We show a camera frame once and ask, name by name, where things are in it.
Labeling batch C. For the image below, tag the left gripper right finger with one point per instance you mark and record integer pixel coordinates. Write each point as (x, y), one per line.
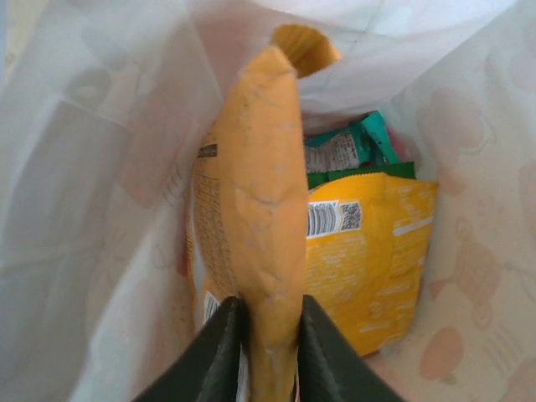
(331, 364)

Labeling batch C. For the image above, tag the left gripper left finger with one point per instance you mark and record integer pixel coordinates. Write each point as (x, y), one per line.
(209, 360)

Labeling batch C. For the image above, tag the yellow snack packet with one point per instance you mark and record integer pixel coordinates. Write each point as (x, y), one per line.
(368, 259)

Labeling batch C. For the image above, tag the orange-brown long snack packet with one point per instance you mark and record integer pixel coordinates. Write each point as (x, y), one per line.
(264, 188)

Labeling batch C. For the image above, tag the teal red Fox's candy bag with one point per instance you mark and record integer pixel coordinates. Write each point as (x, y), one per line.
(339, 146)

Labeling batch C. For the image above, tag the red white paper bag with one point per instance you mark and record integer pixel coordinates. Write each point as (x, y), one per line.
(84, 167)

